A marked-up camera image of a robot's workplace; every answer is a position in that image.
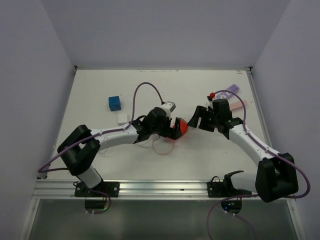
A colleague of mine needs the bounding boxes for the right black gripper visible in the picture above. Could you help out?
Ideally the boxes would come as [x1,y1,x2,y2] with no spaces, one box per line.
[187,105,220,132]

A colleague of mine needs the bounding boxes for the orange cube socket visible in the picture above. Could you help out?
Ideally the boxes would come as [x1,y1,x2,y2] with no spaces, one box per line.
[172,118,189,141]

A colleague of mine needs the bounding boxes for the blue cube socket adapter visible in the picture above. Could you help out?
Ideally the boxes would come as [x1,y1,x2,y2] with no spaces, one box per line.
[108,95,122,112]

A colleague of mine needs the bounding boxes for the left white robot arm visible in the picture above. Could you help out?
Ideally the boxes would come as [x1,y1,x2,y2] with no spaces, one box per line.
[57,106,187,197]

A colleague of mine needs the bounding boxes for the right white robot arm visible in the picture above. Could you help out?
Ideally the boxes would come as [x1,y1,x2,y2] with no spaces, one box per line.
[187,99,299,203]

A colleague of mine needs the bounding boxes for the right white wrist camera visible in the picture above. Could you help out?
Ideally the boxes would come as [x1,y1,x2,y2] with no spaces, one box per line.
[205,92,216,108]

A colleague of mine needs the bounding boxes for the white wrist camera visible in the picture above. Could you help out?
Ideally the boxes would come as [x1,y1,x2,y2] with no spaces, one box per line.
[205,92,216,108]
[160,101,176,117]

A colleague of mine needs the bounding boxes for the thin pink usb cable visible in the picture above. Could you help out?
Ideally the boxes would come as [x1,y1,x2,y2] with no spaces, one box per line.
[136,134,176,156]

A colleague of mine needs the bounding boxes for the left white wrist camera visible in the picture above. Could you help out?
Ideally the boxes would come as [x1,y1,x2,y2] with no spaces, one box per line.
[160,101,176,117]

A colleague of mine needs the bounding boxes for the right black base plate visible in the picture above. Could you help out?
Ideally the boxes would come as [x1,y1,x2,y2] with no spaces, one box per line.
[206,176,252,198]

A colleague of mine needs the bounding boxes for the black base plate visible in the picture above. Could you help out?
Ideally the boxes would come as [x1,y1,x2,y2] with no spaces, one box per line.
[206,176,252,198]
[73,181,120,198]

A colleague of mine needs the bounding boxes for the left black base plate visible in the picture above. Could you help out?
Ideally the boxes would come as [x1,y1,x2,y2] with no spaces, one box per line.
[73,181,120,198]

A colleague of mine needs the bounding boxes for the aluminium mounting rail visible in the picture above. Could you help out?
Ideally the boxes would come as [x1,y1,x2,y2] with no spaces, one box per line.
[18,179,296,240]

